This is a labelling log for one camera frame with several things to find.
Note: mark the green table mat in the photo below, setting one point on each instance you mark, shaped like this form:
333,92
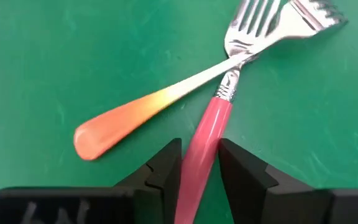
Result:
42,62

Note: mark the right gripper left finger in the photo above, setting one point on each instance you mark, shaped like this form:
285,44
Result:
73,205

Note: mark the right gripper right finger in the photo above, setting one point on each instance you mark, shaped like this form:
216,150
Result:
291,205

